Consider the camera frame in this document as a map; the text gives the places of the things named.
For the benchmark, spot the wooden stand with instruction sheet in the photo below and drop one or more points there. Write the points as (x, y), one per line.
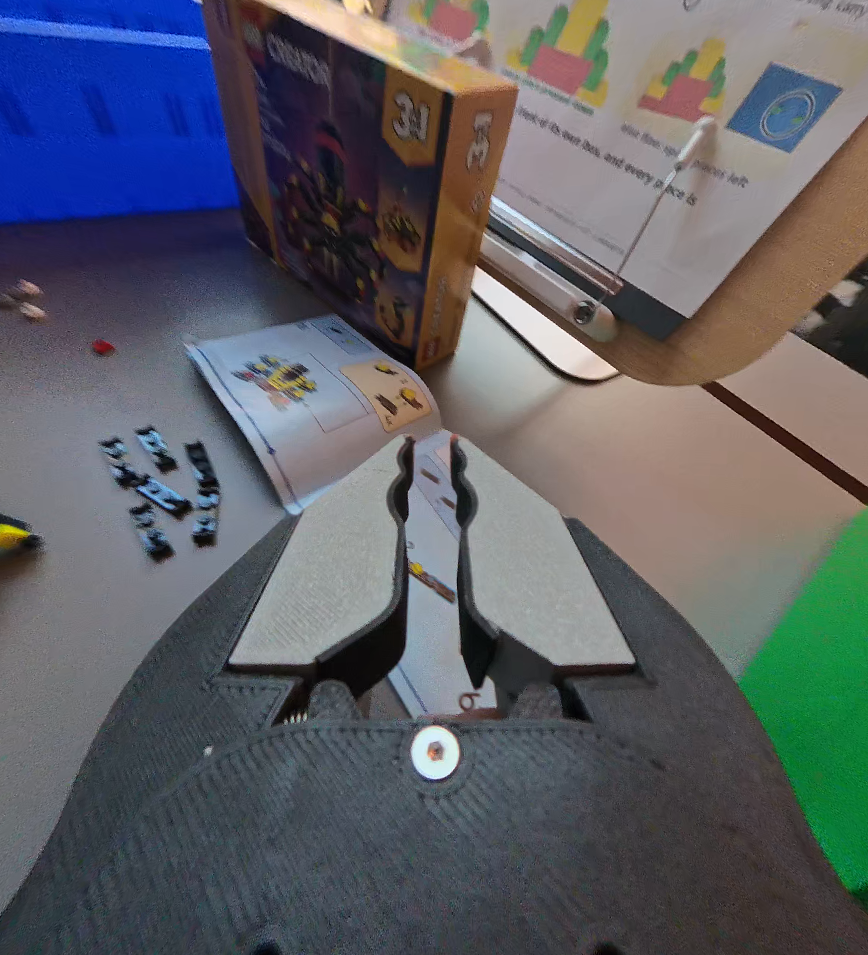
(740, 194)

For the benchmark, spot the wooden board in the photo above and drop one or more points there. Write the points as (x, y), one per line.
(814, 246)

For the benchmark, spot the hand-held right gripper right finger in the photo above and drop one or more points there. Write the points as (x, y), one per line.
(546, 589)

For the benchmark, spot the lego instruction booklet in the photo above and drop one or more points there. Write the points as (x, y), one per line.
(307, 388)

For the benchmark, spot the blue plastic bin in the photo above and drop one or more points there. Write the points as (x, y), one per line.
(68, 112)

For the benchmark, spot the white stand base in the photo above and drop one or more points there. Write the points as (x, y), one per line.
(553, 343)

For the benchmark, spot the green plastic bin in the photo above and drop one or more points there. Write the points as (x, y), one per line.
(837, 671)

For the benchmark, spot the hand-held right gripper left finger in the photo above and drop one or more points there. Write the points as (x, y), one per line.
(322, 589)

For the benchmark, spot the group of black lego pieces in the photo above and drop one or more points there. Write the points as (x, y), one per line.
(165, 489)

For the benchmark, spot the lego set box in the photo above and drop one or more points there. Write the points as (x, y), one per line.
(329, 149)

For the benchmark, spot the single red lego piece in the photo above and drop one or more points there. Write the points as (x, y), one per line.
(103, 346)

